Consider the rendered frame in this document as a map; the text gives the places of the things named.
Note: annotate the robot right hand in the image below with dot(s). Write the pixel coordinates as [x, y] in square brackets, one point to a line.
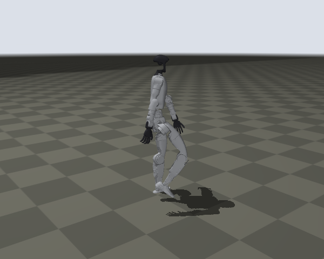
[147, 134]

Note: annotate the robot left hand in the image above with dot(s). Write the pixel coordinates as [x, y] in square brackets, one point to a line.
[177, 125]

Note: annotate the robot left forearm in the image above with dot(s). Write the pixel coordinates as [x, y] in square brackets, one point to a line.
[171, 109]

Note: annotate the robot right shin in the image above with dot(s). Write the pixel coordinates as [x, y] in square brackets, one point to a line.
[175, 169]

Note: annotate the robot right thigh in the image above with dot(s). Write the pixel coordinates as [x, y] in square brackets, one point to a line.
[174, 137]

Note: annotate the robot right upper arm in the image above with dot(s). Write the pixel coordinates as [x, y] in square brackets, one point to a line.
[157, 84]

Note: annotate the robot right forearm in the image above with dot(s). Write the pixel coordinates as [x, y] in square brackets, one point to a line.
[151, 112]

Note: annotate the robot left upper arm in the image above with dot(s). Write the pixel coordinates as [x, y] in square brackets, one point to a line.
[168, 99]

